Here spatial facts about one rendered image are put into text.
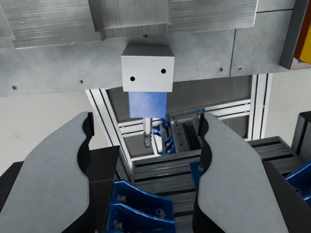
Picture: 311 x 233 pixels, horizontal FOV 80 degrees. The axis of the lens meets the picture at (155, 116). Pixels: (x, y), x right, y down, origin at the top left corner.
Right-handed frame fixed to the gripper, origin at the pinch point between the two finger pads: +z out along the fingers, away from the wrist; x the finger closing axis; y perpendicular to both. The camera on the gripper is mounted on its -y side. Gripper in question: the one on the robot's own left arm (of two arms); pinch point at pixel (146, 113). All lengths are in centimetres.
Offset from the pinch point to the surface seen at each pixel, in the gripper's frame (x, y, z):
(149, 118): 0.2, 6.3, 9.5
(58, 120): -58, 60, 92
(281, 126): 91, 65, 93
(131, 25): -1.3, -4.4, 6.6
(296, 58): 16.8, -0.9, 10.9
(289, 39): 16.1, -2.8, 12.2
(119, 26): -2.3, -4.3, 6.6
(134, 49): -1.4, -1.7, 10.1
